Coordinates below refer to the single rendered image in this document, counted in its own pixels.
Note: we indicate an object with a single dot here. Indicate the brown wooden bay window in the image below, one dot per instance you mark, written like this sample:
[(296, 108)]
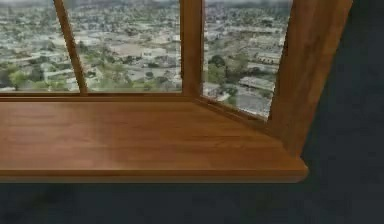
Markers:
[(140, 140)]

